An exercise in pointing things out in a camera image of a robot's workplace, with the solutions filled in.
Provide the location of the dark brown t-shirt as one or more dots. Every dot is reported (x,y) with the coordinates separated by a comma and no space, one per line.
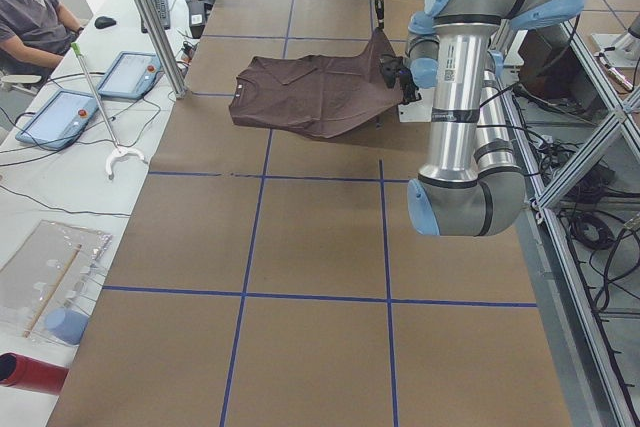
(316,96)

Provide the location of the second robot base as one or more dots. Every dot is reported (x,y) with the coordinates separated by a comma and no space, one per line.
(619,50)

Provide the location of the black keyboard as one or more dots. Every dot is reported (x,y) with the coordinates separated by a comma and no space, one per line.
(162,8)

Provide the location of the upper teach pendant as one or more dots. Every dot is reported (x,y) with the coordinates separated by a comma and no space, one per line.
(130,76)

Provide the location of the teach pendant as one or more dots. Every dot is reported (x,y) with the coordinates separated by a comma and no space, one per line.
(130,76)
(60,121)

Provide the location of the black computer mouse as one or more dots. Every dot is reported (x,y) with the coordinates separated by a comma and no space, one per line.
(103,22)

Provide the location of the lower teach pendant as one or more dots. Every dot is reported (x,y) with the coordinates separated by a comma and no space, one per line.
(60,121)

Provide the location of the seated person grey shirt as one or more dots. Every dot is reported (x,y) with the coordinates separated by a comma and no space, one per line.
(35,35)

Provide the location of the wooden stick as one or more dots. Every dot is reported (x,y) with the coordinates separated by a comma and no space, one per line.
(50,291)

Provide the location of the red cylinder tube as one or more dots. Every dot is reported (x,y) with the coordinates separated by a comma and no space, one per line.
(31,374)

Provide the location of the brown box behind frame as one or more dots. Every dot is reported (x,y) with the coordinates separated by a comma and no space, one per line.
(546,74)

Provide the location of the aluminium frame post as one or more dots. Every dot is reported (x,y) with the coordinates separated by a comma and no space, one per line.
(162,47)

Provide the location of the aluminium frame cage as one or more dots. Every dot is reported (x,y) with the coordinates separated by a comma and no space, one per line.
(581,228)

